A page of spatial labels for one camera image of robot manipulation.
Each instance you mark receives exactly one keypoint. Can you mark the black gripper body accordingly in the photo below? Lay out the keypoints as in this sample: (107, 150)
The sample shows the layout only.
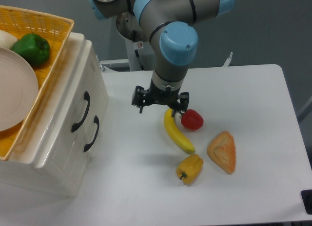
(162, 97)

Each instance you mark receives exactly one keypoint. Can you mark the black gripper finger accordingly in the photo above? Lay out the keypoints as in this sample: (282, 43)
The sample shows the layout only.
(140, 98)
(180, 104)

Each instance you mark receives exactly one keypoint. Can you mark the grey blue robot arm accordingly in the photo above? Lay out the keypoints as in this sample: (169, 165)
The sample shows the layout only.
(168, 26)

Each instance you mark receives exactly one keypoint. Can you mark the white drawer cabinet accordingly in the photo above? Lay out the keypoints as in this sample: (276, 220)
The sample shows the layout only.
(20, 169)

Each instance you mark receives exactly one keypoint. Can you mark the red bell pepper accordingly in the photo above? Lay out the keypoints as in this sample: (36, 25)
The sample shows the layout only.
(192, 120)

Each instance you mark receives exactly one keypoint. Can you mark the yellow banana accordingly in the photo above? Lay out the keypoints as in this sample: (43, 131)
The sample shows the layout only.
(176, 135)

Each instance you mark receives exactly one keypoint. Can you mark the triangular bread pastry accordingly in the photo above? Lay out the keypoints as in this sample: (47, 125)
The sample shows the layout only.
(222, 152)

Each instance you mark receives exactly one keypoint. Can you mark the yellow bell pepper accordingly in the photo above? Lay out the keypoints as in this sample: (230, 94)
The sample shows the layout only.
(189, 169)

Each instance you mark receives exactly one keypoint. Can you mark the green bell pepper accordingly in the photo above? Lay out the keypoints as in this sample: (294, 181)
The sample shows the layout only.
(33, 48)

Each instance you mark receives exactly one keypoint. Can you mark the beige plate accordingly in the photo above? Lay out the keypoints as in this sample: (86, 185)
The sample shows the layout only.
(18, 89)

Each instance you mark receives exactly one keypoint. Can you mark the yellow woven basket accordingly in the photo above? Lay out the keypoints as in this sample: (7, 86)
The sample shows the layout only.
(55, 29)

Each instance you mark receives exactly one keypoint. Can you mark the white round vegetable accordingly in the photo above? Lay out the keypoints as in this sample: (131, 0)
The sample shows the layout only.
(7, 40)

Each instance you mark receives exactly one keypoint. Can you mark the black corner object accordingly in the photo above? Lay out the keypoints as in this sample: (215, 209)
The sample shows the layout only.
(307, 200)

